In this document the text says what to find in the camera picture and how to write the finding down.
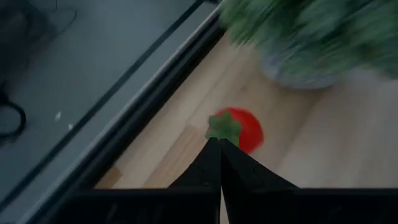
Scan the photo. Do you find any green potted succulent plant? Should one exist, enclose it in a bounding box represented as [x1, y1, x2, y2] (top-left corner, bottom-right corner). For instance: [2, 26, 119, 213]
[217, 0, 398, 91]

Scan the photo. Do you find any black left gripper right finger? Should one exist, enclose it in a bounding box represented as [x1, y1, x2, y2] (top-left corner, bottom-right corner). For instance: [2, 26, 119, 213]
[219, 138, 398, 224]

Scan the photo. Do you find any thin black floor cable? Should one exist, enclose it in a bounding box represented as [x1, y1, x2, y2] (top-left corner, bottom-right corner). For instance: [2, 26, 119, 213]
[55, 0, 78, 35]

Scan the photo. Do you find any coiled black cable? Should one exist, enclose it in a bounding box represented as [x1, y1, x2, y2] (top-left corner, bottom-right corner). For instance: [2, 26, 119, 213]
[0, 91, 27, 139]

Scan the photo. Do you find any black aluminium table frame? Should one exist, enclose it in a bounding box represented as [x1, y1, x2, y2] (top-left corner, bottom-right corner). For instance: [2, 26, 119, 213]
[18, 9, 228, 224]

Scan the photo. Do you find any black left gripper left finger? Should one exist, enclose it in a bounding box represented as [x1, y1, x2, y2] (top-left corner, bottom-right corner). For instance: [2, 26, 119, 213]
[34, 136, 222, 224]

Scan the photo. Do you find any red toy tomato green calyx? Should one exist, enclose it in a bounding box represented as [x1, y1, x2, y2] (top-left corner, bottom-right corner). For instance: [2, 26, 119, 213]
[204, 107, 265, 156]

